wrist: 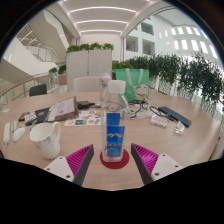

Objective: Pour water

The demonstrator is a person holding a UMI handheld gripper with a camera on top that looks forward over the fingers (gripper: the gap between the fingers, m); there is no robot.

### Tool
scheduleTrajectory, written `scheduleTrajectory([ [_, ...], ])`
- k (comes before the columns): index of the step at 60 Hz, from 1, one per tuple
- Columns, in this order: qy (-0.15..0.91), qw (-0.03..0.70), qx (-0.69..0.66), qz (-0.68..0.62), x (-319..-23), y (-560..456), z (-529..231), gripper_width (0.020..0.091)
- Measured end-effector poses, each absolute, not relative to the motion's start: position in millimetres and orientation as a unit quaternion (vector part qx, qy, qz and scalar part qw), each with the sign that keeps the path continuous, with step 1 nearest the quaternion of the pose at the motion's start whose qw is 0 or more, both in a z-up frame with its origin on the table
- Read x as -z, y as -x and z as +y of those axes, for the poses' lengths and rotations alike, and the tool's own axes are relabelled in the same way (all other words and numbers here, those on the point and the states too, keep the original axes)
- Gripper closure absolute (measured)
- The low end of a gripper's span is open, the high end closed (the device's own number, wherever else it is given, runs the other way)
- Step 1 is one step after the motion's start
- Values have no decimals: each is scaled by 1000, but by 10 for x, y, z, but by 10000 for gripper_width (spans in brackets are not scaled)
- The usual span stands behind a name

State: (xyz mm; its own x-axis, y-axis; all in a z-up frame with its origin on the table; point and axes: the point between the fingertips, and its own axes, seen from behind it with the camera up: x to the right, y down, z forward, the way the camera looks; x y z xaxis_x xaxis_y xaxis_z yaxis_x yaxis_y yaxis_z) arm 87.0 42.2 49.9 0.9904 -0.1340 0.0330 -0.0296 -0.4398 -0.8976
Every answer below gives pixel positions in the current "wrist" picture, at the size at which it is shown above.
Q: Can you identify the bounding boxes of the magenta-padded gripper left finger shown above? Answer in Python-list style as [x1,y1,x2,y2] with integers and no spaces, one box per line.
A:
[43,143,95,187]

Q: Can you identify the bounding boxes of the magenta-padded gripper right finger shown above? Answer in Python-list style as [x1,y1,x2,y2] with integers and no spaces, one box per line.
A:
[130,143,184,186]

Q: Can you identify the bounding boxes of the blue-labelled clear water bottle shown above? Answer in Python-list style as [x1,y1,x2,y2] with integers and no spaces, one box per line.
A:
[99,79,132,163]

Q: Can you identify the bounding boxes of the white ceramic mug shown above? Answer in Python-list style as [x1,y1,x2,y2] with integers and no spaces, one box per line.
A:
[29,121,62,160]

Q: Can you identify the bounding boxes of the small clear plastic packet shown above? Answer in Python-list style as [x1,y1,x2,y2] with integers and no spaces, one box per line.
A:
[173,120,186,136]
[150,114,169,128]

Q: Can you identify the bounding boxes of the flat round red coaster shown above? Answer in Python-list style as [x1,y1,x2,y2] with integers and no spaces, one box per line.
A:
[99,148,130,170]

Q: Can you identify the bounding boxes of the dark blue flat case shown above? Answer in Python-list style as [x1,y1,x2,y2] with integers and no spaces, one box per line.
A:
[157,106,193,128]

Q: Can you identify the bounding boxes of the colourful sticker sheet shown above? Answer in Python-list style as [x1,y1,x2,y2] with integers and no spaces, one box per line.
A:
[64,109,103,127]

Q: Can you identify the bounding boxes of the white computer mouse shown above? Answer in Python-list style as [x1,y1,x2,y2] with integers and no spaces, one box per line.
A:
[12,126,26,143]

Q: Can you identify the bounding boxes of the black tablet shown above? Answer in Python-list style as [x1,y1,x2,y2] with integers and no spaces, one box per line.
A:
[24,107,51,127]

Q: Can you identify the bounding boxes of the open printed booklet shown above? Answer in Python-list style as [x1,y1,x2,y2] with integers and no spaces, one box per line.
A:
[44,96,79,123]

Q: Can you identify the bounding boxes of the red and black phone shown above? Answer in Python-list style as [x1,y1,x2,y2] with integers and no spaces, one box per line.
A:
[18,111,30,122]

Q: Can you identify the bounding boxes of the black office chair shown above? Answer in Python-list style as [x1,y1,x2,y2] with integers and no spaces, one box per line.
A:
[28,83,48,97]

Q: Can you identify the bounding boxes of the white chair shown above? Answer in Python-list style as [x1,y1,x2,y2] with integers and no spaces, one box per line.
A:
[72,76,101,93]

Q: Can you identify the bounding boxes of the green tote bag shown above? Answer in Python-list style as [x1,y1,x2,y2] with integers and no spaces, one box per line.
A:
[115,68,150,103]

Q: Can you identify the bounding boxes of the green plant hedge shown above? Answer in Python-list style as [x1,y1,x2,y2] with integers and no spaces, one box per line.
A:
[112,52,224,113]

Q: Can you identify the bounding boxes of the white-capped clear bottle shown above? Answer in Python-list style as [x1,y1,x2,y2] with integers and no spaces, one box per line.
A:
[98,72,113,102]

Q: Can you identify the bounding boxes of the green plants atop cabinet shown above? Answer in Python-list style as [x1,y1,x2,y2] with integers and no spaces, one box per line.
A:
[65,42,115,54]

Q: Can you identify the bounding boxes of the ceiling light strips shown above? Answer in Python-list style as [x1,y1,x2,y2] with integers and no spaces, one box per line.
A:
[68,5,138,34]

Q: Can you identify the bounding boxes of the black glasses and cords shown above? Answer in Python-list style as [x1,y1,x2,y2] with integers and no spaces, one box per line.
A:
[129,99,162,120]

